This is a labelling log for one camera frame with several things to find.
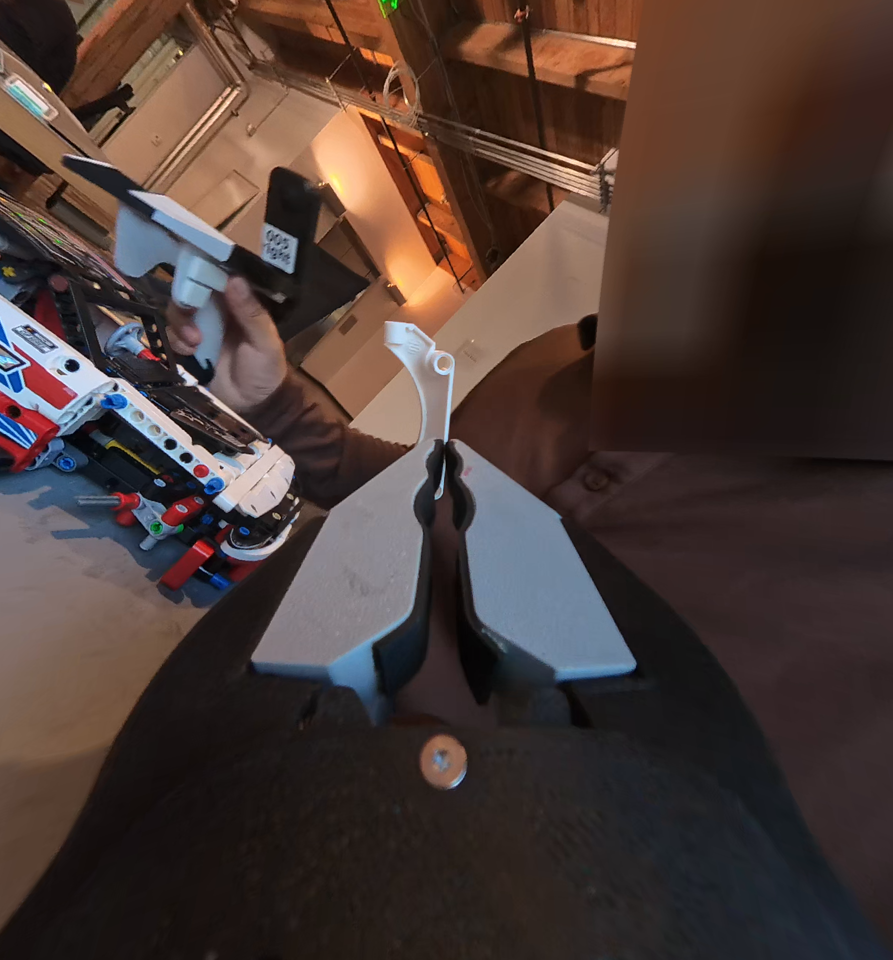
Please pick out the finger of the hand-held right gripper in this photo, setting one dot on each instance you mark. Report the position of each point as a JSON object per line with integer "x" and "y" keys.
{"x": 176, "y": 225}
{"x": 139, "y": 244}

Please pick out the toy brick race car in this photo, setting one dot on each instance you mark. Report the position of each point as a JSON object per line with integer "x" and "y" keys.
{"x": 41, "y": 375}

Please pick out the person's right forearm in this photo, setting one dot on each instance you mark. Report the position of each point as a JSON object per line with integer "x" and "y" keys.
{"x": 326, "y": 442}

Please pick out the wooden wall shelf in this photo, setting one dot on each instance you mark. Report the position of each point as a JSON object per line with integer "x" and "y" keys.
{"x": 431, "y": 202}

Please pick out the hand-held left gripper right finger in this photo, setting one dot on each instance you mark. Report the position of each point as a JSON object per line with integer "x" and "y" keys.
{"x": 544, "y": 592}

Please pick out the wall lamp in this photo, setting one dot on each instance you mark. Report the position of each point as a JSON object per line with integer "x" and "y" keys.
{"x": 398, "y": 291}
{"x": 335, "y": 189}

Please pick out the white curved brick piece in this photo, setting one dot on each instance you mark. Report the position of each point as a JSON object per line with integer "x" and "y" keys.
{"x": 435, "y": 420}

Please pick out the person's right hand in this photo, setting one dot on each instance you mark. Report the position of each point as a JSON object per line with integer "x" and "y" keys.
{"x": 255, "y": 360}

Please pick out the background desk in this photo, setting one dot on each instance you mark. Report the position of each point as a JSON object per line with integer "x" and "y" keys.
{"x": 26, "y": 127}

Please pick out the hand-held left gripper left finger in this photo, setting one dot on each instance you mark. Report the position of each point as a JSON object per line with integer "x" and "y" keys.
{"x": 349, "y": 592}

